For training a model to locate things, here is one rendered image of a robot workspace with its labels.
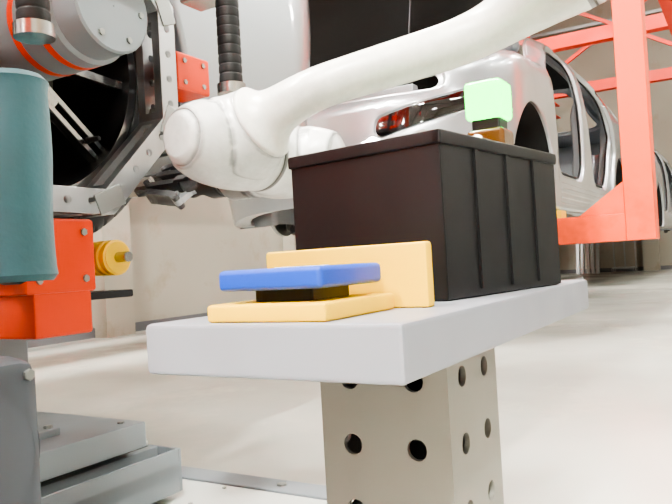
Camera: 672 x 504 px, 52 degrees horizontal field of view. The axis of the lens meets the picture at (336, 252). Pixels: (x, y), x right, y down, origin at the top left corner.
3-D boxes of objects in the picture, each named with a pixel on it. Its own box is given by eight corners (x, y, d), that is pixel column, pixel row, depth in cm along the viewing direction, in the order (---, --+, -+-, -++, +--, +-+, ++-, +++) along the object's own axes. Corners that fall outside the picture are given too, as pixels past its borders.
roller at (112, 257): (31, 280, 128) (29, 249, 128) (143, 273, 113) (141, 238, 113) (2, 281, 123) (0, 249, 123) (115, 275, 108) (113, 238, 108)
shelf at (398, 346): (432, 311, 78) (430, 284, 78) (589, 308, 69) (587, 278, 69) (146, 374, 41) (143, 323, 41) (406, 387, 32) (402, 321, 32)
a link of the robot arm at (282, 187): (275, 141, 113) (223, 125, 102) (358, 126, 105) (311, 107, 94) (277, 206, 113) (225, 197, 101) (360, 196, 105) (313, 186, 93)
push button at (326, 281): (289, 300, 45) (287, 266, 45) (383, 298, 42) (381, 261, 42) (218, 309, 39) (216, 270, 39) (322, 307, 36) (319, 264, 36)
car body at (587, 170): (473, 238, 823) (465, 106, 826) (641, 226, 727) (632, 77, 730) (179, 236, 399) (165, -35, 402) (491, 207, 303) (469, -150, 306)
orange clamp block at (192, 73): (148, 95, 129) (182, 103, 136) (179, 87, 125) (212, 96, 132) (146, 58, 129) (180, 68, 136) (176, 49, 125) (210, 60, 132)
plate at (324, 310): (287, 310, 46) (287, 295, 46) (395, 308, 42) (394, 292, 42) (206, 323, 39) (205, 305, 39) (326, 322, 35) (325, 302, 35)
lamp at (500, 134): (480, 172, 75) (478, 135, 75) (516, 168, 73) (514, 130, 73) (467, 169, 71) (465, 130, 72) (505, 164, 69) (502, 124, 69)
